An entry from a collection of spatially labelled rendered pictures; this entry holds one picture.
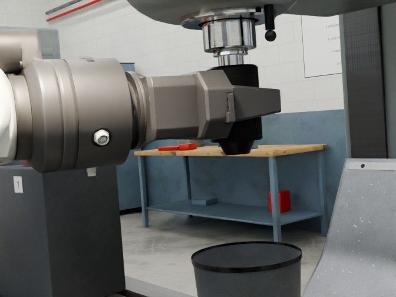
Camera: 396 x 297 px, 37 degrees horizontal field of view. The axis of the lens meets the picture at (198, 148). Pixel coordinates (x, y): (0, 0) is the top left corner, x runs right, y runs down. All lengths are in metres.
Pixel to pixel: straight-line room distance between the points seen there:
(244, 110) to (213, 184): 6.60
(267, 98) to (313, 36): 5.44
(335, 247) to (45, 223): 0.40
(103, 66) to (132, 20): 7.88
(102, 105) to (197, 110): 0.08
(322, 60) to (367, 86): 4.98
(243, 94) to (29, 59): 0.17
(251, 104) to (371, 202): 0.40
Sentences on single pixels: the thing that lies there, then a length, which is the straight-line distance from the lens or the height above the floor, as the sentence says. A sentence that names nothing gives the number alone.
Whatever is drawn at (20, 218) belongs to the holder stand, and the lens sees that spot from 0.84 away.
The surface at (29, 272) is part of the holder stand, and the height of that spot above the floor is 1.03.
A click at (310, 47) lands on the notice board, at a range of 5.97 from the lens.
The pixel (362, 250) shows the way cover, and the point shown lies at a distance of 0.85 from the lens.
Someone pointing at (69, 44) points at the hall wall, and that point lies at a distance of 9.91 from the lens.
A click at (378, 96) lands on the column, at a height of 1.23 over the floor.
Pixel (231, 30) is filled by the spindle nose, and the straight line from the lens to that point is 0.52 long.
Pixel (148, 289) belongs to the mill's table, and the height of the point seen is 0.99.
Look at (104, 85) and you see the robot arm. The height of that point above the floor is 1.25.
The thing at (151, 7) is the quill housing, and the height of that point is 1.31.
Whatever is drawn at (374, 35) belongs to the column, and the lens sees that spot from 0.89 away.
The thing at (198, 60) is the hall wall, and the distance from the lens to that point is 7.19.
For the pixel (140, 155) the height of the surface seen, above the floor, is 0.83.
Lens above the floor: 1.22
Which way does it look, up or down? 3 degrees down
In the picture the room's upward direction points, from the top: 4 degrees counter-clockwise
